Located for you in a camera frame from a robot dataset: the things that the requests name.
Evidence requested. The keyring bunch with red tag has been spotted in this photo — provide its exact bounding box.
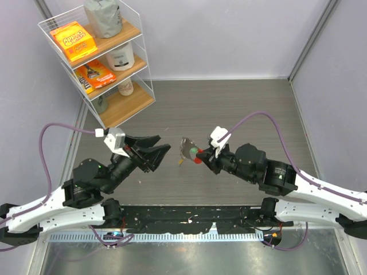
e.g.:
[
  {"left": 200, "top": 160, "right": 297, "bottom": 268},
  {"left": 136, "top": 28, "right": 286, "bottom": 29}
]
[{"left": 178, "top": 137, "right": 202, "bottom": 165}]

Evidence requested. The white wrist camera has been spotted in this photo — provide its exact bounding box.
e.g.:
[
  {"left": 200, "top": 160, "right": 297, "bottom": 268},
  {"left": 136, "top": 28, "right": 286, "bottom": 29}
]
[
  {"left": 94, "top": 128, "right": 130, "bottom": 158},
  {"left": 209, "top": 126, "right": 232, "bottom": 158}
]

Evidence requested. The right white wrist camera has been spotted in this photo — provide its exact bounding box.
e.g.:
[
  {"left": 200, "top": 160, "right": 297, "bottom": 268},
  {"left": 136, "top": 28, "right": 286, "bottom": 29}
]
[{"left": 209, "top": 126, "right": 232, "bottom": 158}]

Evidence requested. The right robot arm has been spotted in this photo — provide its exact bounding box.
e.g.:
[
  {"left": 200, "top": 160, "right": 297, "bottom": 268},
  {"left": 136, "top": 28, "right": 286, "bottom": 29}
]
[{"left": 194, "top": 143, "right": 366, "bottom": 239}]

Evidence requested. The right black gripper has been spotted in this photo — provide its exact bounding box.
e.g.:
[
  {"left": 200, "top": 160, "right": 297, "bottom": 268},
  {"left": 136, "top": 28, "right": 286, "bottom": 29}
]
[{"left": 197, "top": 142, "right": 256, "bottom": 183}]

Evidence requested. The grey green small vase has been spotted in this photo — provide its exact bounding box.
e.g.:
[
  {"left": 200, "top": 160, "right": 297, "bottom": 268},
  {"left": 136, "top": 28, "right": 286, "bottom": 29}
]
[{"left": 92, "top": 95, "right": 108, "bottom": 115}]

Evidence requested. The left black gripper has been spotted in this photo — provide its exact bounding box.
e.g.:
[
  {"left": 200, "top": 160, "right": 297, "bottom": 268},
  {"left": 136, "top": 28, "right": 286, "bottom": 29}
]
[{"left": 102, "top": 134, "right": 172, "bottom": 194}]

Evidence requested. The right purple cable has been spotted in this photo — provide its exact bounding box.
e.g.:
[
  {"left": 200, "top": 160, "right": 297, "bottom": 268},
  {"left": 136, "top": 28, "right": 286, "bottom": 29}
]
[{"left": 216, "top": 111, "right": 367, "bottom": 252}]

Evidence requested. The white labelled tub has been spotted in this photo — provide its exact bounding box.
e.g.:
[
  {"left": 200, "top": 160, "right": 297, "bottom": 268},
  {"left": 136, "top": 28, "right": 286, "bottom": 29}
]
[{"left": 106, "top": 42, "right": 135, "bottom": 71}]

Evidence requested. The white wire shelf rack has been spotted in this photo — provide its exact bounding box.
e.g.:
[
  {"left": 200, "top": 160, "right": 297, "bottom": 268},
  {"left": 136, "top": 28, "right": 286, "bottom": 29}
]
[{"left": 38, "top": 1, "right": 155, "bottom": 128}]

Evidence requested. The white slotted cable duct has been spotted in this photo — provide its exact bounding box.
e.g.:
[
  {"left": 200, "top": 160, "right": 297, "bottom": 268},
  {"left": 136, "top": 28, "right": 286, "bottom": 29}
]
[{"left": 48, "top": 230, "right": 264, "bottom": 243}]

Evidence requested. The orange snack packet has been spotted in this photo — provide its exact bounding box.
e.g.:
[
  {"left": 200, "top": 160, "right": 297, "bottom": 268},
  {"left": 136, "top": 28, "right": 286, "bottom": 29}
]
[{"left": 76, "top": 59, "right": 116, "bottom": 89}]

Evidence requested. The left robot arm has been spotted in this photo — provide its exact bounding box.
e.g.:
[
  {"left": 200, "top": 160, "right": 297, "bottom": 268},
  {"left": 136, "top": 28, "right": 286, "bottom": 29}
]
[{"left": 1, "top": 128, "right": 171, "bottom": 247}]

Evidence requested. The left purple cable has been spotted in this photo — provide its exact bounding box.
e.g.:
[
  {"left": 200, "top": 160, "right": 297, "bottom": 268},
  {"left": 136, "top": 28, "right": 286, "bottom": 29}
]
[{"left": 0, "top": 123, "right": 135, "bottom": 254}]

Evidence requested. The orange snack box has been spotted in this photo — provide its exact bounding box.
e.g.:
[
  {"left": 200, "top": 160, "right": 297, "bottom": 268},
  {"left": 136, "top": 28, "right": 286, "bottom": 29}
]
[{"left": 50, "top": 21, "right": 98, "bottom": 62}]

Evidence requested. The cream patterned cup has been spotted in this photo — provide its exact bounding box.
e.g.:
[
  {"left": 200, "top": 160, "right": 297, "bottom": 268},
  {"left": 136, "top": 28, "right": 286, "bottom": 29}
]
[{"left": 118, "top": 78, "right": 134, "bottom": 96}]

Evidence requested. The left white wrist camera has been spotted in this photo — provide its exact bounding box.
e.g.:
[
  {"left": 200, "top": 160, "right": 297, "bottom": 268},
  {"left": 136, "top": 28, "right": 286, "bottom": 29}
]
[{"left": 94, "top": 128, "right": 130, "bottom": 158}]

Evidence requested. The grey paper bag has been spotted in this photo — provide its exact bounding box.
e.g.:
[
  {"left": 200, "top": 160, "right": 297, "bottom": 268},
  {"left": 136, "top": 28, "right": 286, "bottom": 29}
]
[{"left": 84, "top": 0, "right": 123, "bottom": 38}]

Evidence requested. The yellow candy packet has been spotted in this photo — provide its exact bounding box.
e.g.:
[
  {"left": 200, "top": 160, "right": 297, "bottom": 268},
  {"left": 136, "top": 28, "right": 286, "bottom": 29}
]
[{"left": 75, "top": 70, "right": 95, "bottom": 94}]

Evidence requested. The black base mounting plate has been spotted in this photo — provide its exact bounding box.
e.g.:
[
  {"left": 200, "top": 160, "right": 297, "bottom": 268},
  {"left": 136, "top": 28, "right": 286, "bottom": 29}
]
[{"left": 88, "top": 203, "right": 284, "bottom": 234}]

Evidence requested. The purple cable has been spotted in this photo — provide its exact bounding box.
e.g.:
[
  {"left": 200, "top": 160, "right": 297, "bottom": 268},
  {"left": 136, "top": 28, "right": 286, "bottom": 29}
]
[
  {"left": 216, "top": 111, "right": 367, "bottom": 252},
  {"left": 0, "top": 123, "right": 135, "bottom": 254}
]

